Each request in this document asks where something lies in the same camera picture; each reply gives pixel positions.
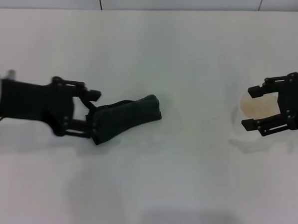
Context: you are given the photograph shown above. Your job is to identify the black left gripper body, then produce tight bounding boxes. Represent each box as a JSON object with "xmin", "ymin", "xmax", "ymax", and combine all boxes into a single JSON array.
[{"xmin": 0, "ymin": 73, "xmax": 78, "ymax": 138}]

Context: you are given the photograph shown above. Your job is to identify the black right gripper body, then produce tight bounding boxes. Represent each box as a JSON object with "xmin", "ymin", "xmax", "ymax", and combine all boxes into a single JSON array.
[{"xmin": 276, "ymin": 71, "xmax": 298, "ymax": 131}]

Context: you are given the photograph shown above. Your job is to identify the dark blue rag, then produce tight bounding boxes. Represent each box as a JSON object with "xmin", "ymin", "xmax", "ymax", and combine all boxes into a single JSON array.
[{"xmin": 88, "ymin": 90, "xmax": 164, "ymax": 149}]

